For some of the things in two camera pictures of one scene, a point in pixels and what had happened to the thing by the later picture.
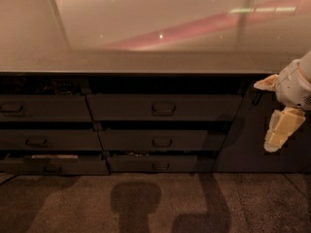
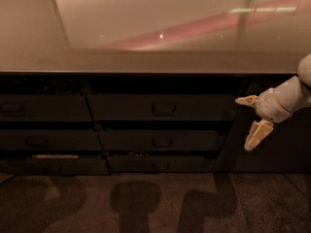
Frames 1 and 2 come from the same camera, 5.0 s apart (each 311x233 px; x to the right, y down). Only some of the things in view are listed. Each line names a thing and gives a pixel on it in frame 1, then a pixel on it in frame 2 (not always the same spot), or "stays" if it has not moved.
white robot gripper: [293, 88] to [269, 106]
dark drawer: [165, 108] stays
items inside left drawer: [51, 85] stays
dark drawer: [71, 139] stays
